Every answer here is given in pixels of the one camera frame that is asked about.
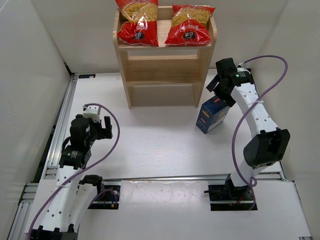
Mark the left aluminium rail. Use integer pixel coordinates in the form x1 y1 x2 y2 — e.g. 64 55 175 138
5 72 79 240

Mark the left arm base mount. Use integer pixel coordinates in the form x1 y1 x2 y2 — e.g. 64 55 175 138
88 181 121 210

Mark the front aluminium rail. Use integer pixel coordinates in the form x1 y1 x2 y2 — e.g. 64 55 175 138
103 172 284 182

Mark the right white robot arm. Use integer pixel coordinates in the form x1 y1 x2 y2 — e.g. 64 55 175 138
206 56 291 196

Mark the left blue label sticker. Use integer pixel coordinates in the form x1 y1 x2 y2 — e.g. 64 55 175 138
78 74 96 79

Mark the purple cable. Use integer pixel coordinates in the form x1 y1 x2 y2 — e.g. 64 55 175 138
26 102 120 238
232 55 289 208

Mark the wooden three-tier shelf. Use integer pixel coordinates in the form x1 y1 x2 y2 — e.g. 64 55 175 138
112 6 218 108

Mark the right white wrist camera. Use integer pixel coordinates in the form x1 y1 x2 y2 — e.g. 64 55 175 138
237 62 251 75

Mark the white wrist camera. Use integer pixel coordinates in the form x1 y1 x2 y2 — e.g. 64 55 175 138
237 62 251 75
82 105 101 123

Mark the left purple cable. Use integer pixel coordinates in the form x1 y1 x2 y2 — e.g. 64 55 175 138
26 102 120 238

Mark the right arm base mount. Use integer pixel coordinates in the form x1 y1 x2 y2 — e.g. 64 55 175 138
203 179 258 212

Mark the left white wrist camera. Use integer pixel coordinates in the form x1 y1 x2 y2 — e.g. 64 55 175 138
82 105 101 123

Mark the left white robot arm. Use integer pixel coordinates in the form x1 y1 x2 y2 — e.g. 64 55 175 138
27 112 113 240

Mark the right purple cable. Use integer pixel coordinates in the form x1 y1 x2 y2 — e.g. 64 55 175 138
232 55 289 208

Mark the red pasta bag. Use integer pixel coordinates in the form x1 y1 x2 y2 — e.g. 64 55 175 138
164 4 216 46
116 0 159 47

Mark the blue pasta box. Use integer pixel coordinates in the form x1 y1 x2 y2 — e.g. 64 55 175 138
196 96 230 134

